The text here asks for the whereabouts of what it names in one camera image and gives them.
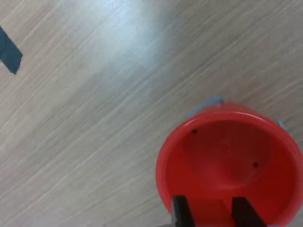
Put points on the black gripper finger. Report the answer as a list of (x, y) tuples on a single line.
[(182, 211), (247, 212)]

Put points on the red plastic cup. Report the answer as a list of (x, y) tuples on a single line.
[(225, 153)]

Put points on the blue-grey tape patch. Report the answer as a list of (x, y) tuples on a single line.
[(282, 124), (208, 104)]

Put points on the dark tape strip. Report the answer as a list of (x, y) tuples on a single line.
[(9, 53)]

